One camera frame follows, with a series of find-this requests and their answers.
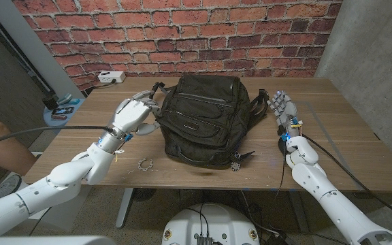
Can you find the white power strip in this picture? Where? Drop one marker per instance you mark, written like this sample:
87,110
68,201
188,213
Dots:
109,77

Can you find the white table leg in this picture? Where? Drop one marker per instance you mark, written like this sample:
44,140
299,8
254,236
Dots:
124,207

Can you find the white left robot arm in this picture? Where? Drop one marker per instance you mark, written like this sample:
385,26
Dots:
63,177

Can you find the person bare leg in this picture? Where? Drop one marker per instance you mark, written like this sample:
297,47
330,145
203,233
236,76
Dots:
9,156

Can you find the red brick printed backdrop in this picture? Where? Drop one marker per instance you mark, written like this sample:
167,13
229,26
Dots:
182,34

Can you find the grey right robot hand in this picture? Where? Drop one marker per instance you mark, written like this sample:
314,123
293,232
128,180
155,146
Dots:
286,109

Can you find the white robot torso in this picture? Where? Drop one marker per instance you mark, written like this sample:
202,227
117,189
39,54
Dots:
209,224

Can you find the grey table leg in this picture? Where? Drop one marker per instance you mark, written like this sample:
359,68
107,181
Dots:
301,221

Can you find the grey black sneaker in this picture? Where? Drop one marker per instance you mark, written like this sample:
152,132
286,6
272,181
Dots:
5,187

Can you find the teal grey case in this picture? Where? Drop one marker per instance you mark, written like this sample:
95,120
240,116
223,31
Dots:
64,98

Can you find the blue round stool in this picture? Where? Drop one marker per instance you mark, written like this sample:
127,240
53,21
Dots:
60,119

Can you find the small blue item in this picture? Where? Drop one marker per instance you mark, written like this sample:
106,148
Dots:
74,101

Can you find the black smartphone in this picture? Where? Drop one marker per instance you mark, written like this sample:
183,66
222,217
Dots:
62,110

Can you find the small black box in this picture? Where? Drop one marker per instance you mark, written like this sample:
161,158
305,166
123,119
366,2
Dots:
49,102

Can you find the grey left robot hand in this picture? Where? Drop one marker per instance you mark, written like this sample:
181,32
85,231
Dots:
131,114

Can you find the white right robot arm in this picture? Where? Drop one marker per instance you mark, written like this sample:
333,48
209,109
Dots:
308,177

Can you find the black fabric backpack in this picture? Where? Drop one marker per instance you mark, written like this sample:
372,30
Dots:
206,119

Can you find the small red brown item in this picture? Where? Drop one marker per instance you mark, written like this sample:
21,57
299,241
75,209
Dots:
59,117

